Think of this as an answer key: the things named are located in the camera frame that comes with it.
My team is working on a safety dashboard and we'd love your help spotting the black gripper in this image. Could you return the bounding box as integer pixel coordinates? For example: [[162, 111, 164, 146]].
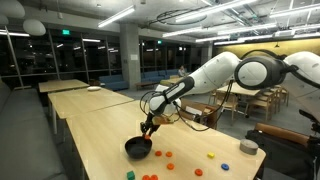
[[139, 113, 161, 138]]

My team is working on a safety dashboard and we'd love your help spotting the white pendant lamp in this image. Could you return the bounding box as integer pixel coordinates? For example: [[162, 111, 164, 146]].
[[0, 0, 26, 19], [22, 18, 47, 37], [0, 13, 10, 27]]

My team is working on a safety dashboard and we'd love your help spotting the grey upholstered bench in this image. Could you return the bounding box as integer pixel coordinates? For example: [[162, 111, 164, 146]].
[[0, 78, 69, 180]]

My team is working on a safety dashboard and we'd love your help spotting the concrete column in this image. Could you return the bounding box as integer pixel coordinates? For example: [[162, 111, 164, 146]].
[[119, 22, 142, 91]]

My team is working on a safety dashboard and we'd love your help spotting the low wooden coffee table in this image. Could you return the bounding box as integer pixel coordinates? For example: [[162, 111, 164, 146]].
[[134, 80, 158, 91]]

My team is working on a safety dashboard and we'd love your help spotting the black bowl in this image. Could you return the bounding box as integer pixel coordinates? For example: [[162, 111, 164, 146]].
[[124, 135, 154, 160]]

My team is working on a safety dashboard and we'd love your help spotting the long light wooden table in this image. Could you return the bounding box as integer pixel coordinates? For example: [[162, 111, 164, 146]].
[[216, 81, 263, 98]]

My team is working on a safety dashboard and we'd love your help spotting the ceiling light tube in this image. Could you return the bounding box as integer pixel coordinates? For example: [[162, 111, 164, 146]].
[[162, 26, 203, 38], [97, 4, 137, 29], [174, 0, 259, 24], [195, 35, 229, 44], [269, 3, 320, 19], [0, 29, 31, 38]]

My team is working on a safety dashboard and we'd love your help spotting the black camera tripod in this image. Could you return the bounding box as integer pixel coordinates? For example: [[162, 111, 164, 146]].
[[298, 108, 320, 180]]

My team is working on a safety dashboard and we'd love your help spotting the grey cylinder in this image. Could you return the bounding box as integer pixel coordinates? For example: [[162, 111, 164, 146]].
[[239, 138, 260, 156]]

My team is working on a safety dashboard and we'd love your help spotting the blue sofa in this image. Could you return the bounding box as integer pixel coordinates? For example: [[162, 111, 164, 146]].
[[98, 74, 130, 92], [140, 68, 181, 84]]

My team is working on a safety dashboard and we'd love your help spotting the brown leather chair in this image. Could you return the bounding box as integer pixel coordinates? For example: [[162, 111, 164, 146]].
[[245, 122, 314, 180]]

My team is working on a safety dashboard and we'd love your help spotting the light wooden chair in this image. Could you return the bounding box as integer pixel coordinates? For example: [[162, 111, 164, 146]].
[[208, 89, 219, 105], [246, 89, 275, 123], [271, 84, 290, 108], [215, 91, 238, 126]]

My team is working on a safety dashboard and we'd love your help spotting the cardboard box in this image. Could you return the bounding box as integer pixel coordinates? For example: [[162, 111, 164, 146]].
[[166, 97, 219, 130]]

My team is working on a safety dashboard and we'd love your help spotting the seated person light shirt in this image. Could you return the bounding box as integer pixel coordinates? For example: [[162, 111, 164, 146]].
[[177, 64, 188, 78]]

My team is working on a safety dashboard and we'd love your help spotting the wooden camera mount plate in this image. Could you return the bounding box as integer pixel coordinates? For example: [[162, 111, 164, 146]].
[[153, 114, 175, 126]]

